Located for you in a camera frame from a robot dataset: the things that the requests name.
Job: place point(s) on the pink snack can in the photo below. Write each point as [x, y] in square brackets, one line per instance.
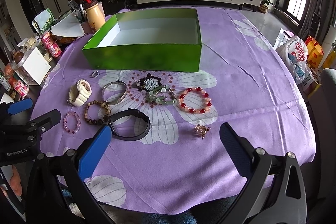
[51, 45]

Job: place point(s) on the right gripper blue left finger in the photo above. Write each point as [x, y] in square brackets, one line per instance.
[91, 151]

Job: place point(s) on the silver bangle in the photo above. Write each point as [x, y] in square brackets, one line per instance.
[114, 92]

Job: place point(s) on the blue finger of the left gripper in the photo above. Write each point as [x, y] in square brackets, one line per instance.
[20, 106]
[44, 122]

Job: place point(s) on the white plastic shopping bag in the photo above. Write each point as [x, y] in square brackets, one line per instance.
[294, 55]

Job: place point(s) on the white card box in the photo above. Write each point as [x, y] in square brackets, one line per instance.
[31, 66]

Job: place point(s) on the pen holder with pens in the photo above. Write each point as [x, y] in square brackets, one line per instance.
[80, 14]

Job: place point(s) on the yellow red gift box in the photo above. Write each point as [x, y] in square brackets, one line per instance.
[315, 52]

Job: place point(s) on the grey chair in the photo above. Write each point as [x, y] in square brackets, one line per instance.
[328, 81]

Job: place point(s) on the green cardboard box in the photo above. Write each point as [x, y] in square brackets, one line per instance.
[166, 39]

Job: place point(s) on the person left hand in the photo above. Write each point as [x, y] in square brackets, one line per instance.
[14, 179]

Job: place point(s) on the yellow bear bottle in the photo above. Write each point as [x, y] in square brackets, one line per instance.
[94, 13]

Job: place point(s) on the cream white wristwatch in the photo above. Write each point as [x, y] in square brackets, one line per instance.
[79, 93]

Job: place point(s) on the purple floral tablecloth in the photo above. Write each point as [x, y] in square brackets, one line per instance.
[241, 81]

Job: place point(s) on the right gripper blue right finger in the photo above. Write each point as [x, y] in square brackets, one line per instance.
[238, 148]

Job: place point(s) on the white paper sheet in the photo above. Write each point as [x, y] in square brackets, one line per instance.
[68, 27]

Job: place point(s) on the small floor potted plant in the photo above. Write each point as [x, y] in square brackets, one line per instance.
[264, 6]

